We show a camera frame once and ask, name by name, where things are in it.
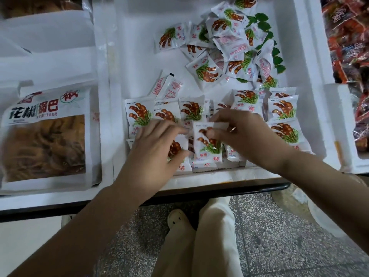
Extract person's left hand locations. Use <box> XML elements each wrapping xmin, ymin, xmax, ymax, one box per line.
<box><xmin>115</xmin><ymin>119</ymin><xmax>191</xmax><ymax>201</ymax></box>

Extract person's right hand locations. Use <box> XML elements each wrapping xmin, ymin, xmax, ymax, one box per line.
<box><xmin>206</xmin><ymin>109</ymin><xmax>296</xmax><ymax>174</ymax></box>

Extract white printed snack packet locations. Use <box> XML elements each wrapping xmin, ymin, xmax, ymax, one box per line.
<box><xmin>192</xmin><ymin>120</ymin><xmax>230</xmax><ymax>165</ymax></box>

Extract pile of white printed packets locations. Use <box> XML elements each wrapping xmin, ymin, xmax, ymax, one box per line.
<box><xmin>124</xmin><ymin>0</ymin><xmax>315</xmax><ymax>174</ymax></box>

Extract white bag of orange crisps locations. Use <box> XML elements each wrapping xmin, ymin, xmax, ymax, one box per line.
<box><xmin>0</xmin><ymin>82</ymin><xmax>103</xmax><ymax>194</ymax></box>
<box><xmin>0</xmin><ymin>0</ymin><xmax>93</xmax><ymax>21</ymax></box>

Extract pile of dark red packets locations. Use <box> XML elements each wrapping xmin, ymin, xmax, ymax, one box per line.
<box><xmin>322</xmin><ymin>0</ymin><xmax>369</xmax><ymax>154</ymax></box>

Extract person's left forearm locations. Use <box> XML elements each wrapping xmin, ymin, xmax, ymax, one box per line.
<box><xmin>8</xmin><ymin>184</ymin><xmax>153</xmax><ymax>277</ymax></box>

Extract person's right forearm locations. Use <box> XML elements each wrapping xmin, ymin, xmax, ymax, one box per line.
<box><xmin>276</xmin><ymin>150</ymin><xmax>369</xmax><ymax>254</ymax></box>

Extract person's left white shoe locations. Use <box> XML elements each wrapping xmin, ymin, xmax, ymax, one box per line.
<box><xmin>167</xmin><ymin>209</ymin><xmax>192</xmax><ymax>230</ymax></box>

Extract person's beige trousers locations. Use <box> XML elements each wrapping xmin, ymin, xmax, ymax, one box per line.
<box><xmin>151</xmin><ymin>196</ymin><xmax>244</xmax><ymax>277</ymax></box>

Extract clear round plastic tub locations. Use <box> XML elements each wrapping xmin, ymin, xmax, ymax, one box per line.
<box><xmin>271</xmin><ymin>184</ymin><xmax>349</xmax><ymax>239</ymax></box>

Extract green leaf-pattern sheet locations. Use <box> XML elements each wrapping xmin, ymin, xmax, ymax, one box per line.
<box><xmin>247</xmin><ymin>12</ymin><xmax>287</xmax><ymax>75</ymax></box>

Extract white foam slab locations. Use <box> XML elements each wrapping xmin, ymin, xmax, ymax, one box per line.
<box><xmin>0</xmin><ymin>215</ymin><xmax>64</xmax><ymax>277</ymax></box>

